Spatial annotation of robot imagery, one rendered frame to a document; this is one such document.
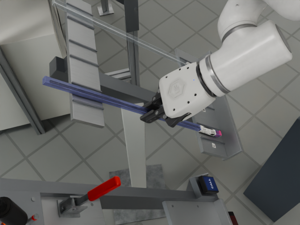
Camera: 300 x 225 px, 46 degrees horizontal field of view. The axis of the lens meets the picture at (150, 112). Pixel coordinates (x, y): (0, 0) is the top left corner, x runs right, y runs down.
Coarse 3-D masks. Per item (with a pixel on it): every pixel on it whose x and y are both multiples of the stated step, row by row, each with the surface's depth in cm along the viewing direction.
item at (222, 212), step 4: (216, 200) 88; (220, 200) 87; (216, 204) 88; (220, 204) 87; (224, 204) 87; (216, 208) 88; (220, 208) 87; (224, 208) 86; (220, 212) 87; (224, 212) 86; (220, 216) 86; (224, 216) 86; (228, 216) 86; (220, 220) 86; (224, 220) 86; (228, 220) 85; (224, 224) 85; (228, 224) 85; (232, 224) 85
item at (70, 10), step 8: (56, 0) 76; (64, 8) 78; (72, 8) 79; (80, 16) 80; (88, 16) 81; (96, 24) 83; (104, 24) 84; (112, 32) 86; (120, 32) 87; (128, 40) 89; (136, 40) 90; (152, 48) 94; (168, 56) 98; (184, 64) 102
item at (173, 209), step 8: (168, 200) 76; (168, 208) 74; (176, 208) 76; (184, 208) 78; (192, 208) 80; (200, 208) 83; (208, 208) 85; (168, 216) 73; (176, 216) 75; (184, 216) 77; (192, 216) 79; (200, 216) 81; (208, 216) 84; (216, 216) 86; (176, 224) 73; (184, 224) 75; (192, 224) 77; (200, 224) 79; (208, 224) 82; (216, 224) 84
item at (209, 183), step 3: (204, 177) 83; (207, 177) 84; (210, 177) 85; (204, 180) 82; (207, 180) 83; (210, 180) 84; (213, 180) 85; (207, 183) 82; (210, 183) 83; (213, 183) 84; (207, 186) 81; (210, 186) 82; (213, 186) 83; (216, 186) 84; (210, 189) 82; (213, 189) 83; (216, 189) 84
